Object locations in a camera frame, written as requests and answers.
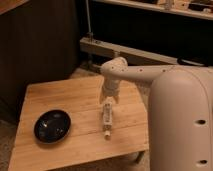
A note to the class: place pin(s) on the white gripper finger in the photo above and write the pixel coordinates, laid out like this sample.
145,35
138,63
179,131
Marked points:
101,99
116,99

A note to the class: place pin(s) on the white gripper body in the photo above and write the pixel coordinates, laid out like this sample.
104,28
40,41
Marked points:
110,87

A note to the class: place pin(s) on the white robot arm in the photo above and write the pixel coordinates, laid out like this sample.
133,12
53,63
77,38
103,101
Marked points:
180,111

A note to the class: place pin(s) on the black ceramic bowl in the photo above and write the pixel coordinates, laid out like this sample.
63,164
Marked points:
52,126

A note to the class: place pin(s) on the wooden table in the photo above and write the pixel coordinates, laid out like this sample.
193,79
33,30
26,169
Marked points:
85,141

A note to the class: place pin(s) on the metal vertical pole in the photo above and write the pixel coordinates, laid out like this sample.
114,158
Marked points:
90,32

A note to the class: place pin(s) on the upper wooden shelf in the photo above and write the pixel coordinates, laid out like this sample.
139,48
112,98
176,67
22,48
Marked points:
157,8

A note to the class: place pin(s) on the metal shelf rail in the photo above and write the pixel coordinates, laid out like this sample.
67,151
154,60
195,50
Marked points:
134,56

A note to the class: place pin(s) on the black handle on rail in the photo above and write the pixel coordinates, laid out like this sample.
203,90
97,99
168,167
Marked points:
181,61

